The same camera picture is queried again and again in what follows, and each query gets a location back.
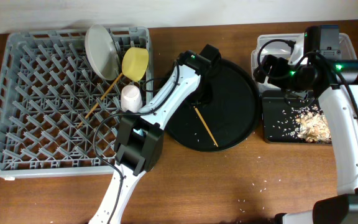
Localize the grey dishwasher rack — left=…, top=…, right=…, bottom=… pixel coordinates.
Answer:
left=0, top=26, right=156, bottom=179

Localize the pink cup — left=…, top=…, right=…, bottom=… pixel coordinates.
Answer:
left=121, top=85, right=142, bottom=113

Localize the black rectangular tray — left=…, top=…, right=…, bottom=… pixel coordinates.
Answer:
left=262, top=90, right=324, bottom=144

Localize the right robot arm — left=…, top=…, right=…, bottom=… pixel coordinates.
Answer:
left=257, top=25, right=358, bottom=223

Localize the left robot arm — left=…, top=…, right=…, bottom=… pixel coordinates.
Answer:
left=90, top=50, right=221, bottom=223

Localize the round black tray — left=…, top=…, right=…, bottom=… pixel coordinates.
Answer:
left=165, top=58, right=262, bottom=152

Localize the grey round plate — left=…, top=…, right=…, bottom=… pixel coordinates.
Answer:
left=85, top=24, right=121, bottom=80

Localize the blue cup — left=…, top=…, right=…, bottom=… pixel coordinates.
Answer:
left=133, top=129, right=144, bottom=137

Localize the clear plastic bin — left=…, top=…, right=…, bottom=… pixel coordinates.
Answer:
left=250, top=33, right=358, bottom=94

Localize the yellow bowl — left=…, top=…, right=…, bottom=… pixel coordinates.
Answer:
left=122, top=47, right=149, bottom=82

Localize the wooden chopstick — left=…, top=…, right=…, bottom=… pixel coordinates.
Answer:
left=77, top=72, right=124, bottom=128
left=193, top=106, right=219, bottom=147

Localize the food scraps pile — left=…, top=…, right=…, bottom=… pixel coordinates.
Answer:
left=295, top=112, right=331, bottom=144

